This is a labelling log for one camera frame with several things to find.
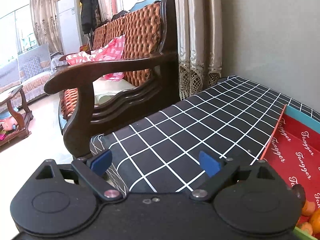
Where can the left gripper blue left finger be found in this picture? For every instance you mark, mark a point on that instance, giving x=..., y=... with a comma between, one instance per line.
x=91, y=173

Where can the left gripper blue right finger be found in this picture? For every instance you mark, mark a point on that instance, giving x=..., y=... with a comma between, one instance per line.
x=220, y=173

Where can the small orange-red fruit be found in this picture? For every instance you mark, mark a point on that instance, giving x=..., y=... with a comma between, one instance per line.
x=308, y=208

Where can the yellow small fruit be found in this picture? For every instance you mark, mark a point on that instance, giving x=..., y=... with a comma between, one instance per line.
x=307, y=228

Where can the orange mandarin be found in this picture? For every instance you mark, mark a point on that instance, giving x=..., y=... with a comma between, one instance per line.
x=315, y=222

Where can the dark brown passion fruit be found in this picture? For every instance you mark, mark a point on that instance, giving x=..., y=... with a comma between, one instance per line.
x=300, y=193

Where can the black white grid tablecloth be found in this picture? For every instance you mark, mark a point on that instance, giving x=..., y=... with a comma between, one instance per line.
x=160, y=153

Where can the dark wooden sofa chair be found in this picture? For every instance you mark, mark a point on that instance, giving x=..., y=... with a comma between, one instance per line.
x=103, y=97

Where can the red cardboard fruit box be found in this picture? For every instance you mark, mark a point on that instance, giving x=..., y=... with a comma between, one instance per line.
x=293, y=151

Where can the wooden coffee table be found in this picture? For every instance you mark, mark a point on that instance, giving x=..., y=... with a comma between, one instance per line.
x=17, y=124

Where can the grey fabric sofa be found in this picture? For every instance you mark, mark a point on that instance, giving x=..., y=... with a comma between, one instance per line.
x=31, y=69

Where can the pink checkered cloth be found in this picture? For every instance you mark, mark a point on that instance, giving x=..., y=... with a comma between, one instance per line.
x=112, y=51

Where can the black hanging coat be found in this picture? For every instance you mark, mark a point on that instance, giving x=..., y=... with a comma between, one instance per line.
x=90, y=15

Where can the white refrigerator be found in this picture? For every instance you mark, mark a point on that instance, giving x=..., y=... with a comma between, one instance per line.
x=69, y=19

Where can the beige curtain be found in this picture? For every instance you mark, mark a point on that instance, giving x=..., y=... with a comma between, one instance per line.
x=199, y=31

